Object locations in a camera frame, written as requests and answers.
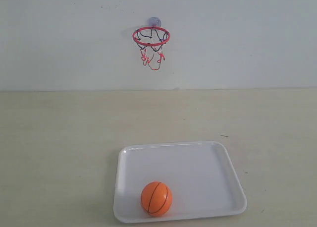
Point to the clear suction cup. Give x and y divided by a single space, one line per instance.
154 22

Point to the white plastic tray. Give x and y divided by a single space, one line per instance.
200 175

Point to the red mini basketball hoop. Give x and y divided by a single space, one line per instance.
151 40

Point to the small orange basketball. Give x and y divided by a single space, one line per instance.
156 199

